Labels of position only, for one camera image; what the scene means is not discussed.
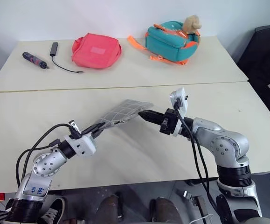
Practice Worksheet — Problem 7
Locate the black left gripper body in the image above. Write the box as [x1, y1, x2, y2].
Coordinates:
[81, 126, 97, 138]

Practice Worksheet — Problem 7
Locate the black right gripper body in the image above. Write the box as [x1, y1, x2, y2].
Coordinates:
[158, 108, 181, 136]

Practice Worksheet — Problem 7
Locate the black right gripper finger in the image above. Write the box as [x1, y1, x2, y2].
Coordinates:
[138, 113, 164, 126]
[140, 109, 166, 120]

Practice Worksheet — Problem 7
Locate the grey plaid pouch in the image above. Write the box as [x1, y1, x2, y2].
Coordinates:
[94, 99, 154, 132]

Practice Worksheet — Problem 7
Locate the pink fabric bag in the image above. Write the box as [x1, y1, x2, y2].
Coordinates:
[71, 32, 123, 70]

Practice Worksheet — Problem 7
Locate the dark rounded shape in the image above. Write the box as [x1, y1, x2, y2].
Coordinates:
[150, 197, 184, 224]
[95, 195, 126, 224]

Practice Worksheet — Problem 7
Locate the black sneaker with white stripes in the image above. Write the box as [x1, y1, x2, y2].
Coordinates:
[38, 197, 66, 224]

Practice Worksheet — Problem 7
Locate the dark metal bar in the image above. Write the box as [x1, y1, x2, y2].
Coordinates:
[196, 196, 208, 218]

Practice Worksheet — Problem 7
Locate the black and red electric screwdriver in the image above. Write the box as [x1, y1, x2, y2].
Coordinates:
[22, 51, 50, 70]

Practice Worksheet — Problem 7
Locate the beige plush toy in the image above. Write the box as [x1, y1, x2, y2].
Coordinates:
[183, 15, 203, 35]

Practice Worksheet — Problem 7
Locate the black chair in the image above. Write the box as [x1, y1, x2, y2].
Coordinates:
[237, 25, 270, 117]

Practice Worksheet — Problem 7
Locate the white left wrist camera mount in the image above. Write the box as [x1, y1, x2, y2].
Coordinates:
[64, 119, 97, 158]

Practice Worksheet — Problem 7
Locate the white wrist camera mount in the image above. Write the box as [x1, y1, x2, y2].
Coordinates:
[169, 87, 188, 138]
[64, 119, 97, 158]

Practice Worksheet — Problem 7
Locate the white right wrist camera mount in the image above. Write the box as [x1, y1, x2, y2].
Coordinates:
[169, 87, 188, 138]

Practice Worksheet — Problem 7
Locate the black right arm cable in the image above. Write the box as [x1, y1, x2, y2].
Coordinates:
[174, 97, 219, 212]

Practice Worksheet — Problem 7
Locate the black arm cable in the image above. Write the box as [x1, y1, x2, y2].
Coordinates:
[15, 123, 74, 187]
[174, 97, 219, 212]

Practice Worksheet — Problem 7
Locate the teal backpack with orange straps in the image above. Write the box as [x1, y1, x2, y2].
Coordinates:
[127, 21, 202, 66]

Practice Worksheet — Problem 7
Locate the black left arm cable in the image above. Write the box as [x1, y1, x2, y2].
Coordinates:
[15, 123, 74, 187]

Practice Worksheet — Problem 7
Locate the black USB hub with cable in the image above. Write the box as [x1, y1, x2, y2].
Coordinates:
[49, 42, 85, 75]

